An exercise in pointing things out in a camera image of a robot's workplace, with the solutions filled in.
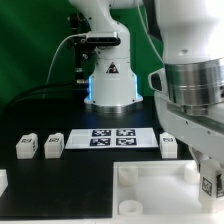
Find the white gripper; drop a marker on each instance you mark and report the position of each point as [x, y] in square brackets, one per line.
[204, 134]

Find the white square tabletop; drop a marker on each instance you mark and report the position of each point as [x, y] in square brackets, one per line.
[159, 192]

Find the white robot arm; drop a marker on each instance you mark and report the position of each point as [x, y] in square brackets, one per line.
[189, 93]

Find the white marker sheet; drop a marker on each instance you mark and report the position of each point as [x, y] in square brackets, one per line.
[111, 138]

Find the white left obstacle block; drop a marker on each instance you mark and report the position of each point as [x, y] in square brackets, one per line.
[3, 181]

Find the black camera on base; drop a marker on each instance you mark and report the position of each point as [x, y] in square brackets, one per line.
[103, 39]

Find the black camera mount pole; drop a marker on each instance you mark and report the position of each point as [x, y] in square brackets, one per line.
[79, 25]

